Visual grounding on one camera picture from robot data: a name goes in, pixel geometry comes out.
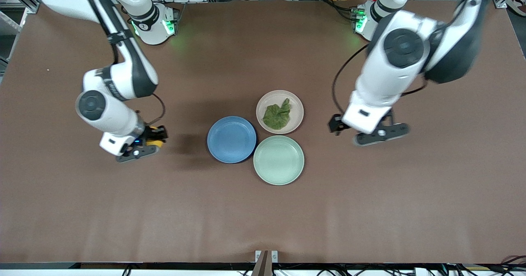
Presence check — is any yellow lemon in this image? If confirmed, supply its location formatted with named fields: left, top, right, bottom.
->
left=147, top=126, right=166, bottom=147

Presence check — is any beige plate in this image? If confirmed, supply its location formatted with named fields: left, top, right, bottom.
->
left=256, top=90, right=304, bottom=135

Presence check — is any light green plate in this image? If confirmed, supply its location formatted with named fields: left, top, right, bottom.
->
left=253, top=135, right=305, bottom=186

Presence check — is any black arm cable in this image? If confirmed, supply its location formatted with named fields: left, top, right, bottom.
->
left=80, top=0, right=166, bottom=127
left=332, top=44, right=429, bottom=115

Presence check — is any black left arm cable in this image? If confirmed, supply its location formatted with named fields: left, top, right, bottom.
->
left=332, top=44, right=429, bottom=115

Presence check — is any green lettuce leaf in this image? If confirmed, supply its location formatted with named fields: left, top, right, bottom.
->
left=263, top=98, right=291, bottom=130

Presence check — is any blue plate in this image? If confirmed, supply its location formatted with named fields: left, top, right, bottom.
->
left=207, top=116, right=257, bottom=164

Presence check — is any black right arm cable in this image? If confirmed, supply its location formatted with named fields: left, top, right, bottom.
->
left=80, top=0, right=166, bottom=127

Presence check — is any grey metal side frame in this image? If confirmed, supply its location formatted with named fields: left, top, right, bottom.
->
left=0, top=11, right=22, bottom=76

